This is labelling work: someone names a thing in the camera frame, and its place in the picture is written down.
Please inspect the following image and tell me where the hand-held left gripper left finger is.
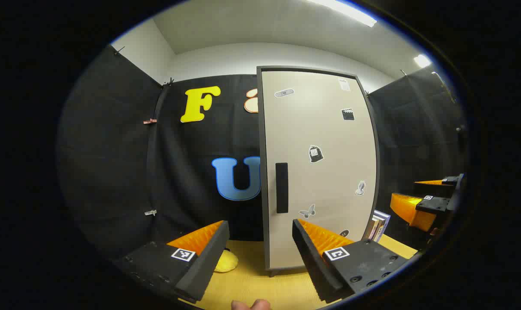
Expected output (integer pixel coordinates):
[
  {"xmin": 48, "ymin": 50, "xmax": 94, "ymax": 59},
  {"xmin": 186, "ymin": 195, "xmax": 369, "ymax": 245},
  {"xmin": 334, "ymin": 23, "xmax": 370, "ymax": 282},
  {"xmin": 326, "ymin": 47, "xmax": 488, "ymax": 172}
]
[{"xmin": 114, "ymin": 220, "xmax": 231, "ymax": 304}]

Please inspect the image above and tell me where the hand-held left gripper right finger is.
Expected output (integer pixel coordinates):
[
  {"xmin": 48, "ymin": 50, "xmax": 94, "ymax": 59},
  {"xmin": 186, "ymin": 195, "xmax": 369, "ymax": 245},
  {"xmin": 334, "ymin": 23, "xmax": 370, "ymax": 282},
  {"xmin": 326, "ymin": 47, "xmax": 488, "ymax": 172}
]
[{"xmin": 292, "ymin": 218, "xmax": 409, "ymax": 304}]

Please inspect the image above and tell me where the black door handle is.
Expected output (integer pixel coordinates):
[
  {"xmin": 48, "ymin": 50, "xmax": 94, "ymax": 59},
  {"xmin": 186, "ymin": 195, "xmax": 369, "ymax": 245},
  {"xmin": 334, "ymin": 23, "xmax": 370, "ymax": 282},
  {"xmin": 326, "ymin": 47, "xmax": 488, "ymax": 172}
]
[{"xmin": 275, "ymin": 162, "xmax": 289, "ymax": 214}]

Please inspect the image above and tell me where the beige cabinet door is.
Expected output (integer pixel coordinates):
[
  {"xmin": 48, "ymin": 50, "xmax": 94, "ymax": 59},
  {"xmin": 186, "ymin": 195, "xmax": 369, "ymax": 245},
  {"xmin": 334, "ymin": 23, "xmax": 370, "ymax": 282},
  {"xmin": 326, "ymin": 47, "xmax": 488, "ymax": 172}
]
[{"xmin": 260, "ymin": 69, "xmax": 377, "ymax": 270}]

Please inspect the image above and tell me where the dark grey cabinet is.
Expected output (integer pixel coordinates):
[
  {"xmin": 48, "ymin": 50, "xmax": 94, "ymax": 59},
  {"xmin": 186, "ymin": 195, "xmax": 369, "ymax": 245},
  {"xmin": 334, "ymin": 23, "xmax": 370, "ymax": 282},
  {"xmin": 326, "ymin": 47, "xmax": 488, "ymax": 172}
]
[{"xmin": 256, "ymin": 65, "xmax": 381, "ymax": 277}]

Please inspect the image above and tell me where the yellow soft toy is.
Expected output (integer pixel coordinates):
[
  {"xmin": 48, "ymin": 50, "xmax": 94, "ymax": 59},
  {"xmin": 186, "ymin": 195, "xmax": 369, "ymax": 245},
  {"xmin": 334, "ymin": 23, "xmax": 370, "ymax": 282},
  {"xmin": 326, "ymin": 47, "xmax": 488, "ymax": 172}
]
[{"xmin": 214, "ymin": 249, "xmax": 239, "ymax": 273}]

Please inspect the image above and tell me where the lavender book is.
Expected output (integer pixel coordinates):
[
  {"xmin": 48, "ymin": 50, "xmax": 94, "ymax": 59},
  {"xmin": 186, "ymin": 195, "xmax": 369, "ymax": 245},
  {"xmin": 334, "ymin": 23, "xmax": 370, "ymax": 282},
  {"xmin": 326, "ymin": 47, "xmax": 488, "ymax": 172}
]
[{"xmin": 374, "ymin": 210, "xmax": 391, "ymax": 242}]

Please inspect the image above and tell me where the beige book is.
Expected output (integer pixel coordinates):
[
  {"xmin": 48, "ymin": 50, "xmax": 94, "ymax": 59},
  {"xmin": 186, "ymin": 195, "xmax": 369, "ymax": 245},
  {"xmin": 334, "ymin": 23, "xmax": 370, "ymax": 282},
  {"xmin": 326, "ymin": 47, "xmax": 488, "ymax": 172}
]
[{"xmin": 370, "ymin": 213, "xmax": 384, "ymax": 242}]

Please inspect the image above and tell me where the black backdrop cloth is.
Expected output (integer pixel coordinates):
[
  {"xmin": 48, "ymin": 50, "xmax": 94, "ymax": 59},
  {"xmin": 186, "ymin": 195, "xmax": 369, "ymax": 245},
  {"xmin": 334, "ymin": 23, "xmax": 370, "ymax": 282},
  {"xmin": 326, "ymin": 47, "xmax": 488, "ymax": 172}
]
[{"xmin": 58, "ymin": 43, "xmax": 467, "ymax": 263}]

